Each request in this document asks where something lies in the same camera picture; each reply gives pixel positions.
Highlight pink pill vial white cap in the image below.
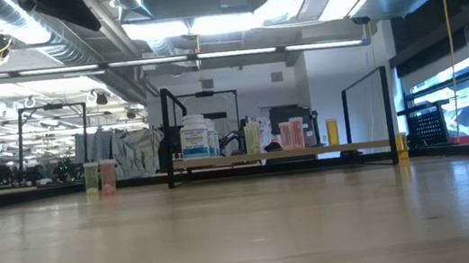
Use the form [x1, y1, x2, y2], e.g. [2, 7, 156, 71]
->
[277, 121, 295, 151]
[96, 157, 121, 197]
[289, 116, 307, 150]

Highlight long ceiling light bar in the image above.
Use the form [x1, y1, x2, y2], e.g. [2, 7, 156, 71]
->
[0, 21, 372, 95]

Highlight black perforated crate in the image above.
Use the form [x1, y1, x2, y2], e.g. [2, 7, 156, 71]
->
[395, 98, 455, 151]

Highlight black ceiling spotlight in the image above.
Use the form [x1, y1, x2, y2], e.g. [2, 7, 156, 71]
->
[95, 91, 110, 108]

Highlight wooden shelf black metal frame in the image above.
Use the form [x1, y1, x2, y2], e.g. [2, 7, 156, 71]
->
[155, 59, 401, 195]

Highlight orange pill vial white cap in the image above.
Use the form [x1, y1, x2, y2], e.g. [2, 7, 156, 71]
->
[326, 117, 340, 146]
[394, 131, 410, 160]

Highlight light blue tarp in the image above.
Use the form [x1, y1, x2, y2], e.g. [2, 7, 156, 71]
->
[73, 121, 169, 186]

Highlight black aluminium rig frame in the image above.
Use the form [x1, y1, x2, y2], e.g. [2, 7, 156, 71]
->
[0, 127, 469, 223]

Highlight dark background screen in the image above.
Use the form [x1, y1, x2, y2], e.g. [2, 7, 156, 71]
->
[266, 102, 317, 150]

